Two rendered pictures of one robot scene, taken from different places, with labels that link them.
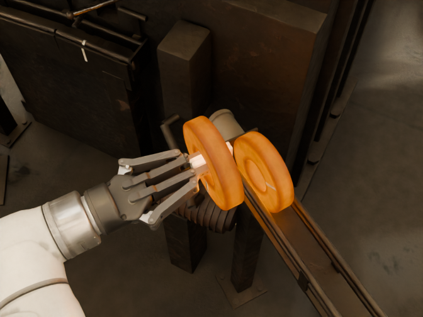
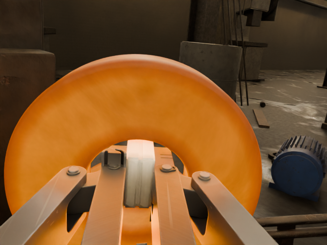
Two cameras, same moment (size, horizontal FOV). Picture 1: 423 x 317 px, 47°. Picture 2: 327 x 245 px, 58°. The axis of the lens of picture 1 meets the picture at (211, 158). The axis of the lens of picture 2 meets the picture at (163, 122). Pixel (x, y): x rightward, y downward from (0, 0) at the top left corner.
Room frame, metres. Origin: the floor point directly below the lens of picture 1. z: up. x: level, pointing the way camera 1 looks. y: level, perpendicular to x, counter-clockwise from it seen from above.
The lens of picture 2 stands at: (0.33, 0.16, 0.91)
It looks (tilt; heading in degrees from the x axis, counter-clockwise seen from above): 16 degrees down; 292
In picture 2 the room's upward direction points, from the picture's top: 5 degrees clockwise
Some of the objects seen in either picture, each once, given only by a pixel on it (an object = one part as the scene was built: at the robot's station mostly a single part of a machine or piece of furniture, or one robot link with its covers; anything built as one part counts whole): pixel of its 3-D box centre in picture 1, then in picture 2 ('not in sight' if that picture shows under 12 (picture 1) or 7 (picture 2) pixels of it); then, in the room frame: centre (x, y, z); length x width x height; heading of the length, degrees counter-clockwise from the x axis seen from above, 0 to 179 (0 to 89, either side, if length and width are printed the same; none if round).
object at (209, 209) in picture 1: (197, 227); not in sight; (0.54, 0.04, 0.27); 0.22 x 0.13 x 0.53; 63
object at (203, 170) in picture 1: (203, 176); (178, 178); (0.38, 0.01, 0.83); 0.05 x 0.03 x 0.01; 118
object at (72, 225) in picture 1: (75, 222); not in sight; (0.30, 0.20, 0.83); 0.09 x 0.06 x 0.09; 28
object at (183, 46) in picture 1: (187, 77); not in sight; (0.71, 0.05, 0.68); 0.11 x 0.08 x 0.24; 153
